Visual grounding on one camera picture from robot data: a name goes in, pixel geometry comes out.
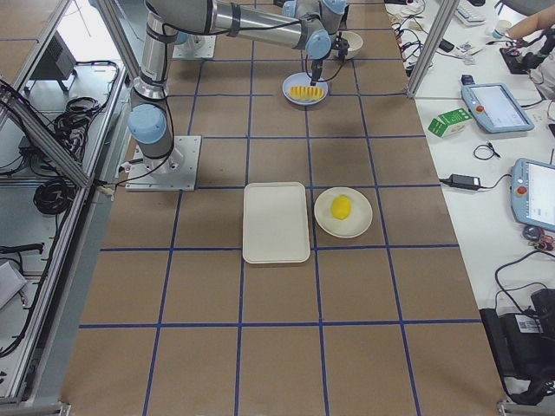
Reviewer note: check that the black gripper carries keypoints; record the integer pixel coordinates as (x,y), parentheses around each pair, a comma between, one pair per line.
(315,67)

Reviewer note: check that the light blue plate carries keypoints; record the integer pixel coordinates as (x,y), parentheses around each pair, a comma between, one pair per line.
(301,79)

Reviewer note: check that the cream plate under lemon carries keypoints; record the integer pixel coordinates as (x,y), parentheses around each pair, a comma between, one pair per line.
(356,224)

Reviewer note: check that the person's hand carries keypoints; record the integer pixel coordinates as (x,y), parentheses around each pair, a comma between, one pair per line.
(541,20)

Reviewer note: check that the white bowl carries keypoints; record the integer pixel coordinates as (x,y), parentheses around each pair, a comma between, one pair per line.
(355,43)

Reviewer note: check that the yellow lemon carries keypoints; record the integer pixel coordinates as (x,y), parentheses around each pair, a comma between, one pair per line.
(341,207)

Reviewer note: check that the green white box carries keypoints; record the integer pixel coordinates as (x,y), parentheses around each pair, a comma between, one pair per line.
(450,122)

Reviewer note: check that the white rectangular tray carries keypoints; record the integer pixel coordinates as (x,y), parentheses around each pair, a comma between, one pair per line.
(275,223)

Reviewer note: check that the far teach pendant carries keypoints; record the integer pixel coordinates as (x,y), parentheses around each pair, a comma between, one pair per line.
(495,109)

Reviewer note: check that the teach pendant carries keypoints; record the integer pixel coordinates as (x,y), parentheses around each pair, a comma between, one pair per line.
(495,109)
(532,193)

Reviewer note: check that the black power adapter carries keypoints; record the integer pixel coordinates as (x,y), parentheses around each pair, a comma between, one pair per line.
(465,182)

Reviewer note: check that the paper cup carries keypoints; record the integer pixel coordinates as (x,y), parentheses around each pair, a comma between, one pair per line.
(500,30)

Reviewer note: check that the near teach pendant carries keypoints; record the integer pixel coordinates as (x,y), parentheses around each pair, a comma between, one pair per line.
(532,193)

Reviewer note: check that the black bag on desk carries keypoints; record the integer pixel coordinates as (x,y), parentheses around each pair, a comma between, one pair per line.
(523,346)

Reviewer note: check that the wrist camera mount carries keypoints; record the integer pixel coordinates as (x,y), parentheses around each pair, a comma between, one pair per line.
(341,46)

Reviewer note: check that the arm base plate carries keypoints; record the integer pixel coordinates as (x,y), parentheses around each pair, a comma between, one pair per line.
(192,47)
(179,172)

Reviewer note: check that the aluminium frame post right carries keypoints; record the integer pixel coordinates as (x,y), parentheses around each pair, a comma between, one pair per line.
(438,28)

